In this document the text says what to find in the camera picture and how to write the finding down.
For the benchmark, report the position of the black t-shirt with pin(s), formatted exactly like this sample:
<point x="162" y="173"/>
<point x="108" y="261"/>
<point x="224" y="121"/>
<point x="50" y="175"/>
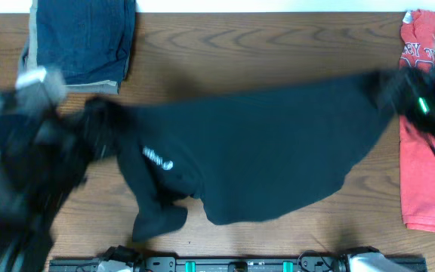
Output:
<point x="247" y="157"/>

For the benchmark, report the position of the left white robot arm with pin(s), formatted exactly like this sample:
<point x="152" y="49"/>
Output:
<point x="41" y="161"/>

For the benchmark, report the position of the folded khaki pants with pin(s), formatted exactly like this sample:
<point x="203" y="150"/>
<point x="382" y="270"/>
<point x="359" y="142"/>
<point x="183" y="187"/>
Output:
<point x="30" y="56"/>

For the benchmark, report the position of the red soccer t-shirt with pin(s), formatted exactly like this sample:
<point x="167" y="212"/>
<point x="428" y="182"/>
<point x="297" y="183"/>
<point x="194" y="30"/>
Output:
<point x="417" y="152"/>

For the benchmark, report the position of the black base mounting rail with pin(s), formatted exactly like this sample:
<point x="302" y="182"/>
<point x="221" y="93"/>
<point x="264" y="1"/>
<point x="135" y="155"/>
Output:
<point x="121" y="259"/>

